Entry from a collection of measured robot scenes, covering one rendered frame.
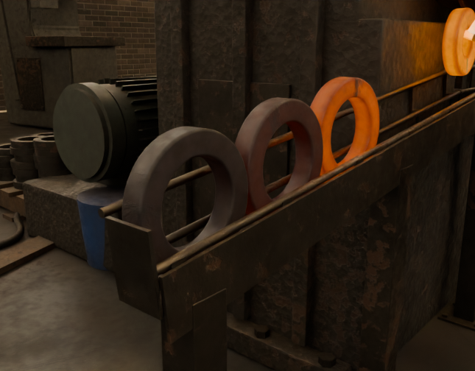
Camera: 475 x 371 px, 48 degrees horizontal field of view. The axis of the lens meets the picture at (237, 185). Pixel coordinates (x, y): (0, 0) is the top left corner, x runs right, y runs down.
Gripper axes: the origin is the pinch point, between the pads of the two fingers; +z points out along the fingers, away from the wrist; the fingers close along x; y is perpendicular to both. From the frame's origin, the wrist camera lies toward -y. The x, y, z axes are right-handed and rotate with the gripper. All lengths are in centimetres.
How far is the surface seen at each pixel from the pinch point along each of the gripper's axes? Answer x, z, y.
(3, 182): 13, 186, -127
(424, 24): 7.6, 6.4, 0.2
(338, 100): 58, -5, -10
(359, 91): 52, -5, -9
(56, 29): -162, 432, -114
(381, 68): 27.8, 3.7, -8.6
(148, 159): 96, -5, -14
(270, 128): 76, -6, -12
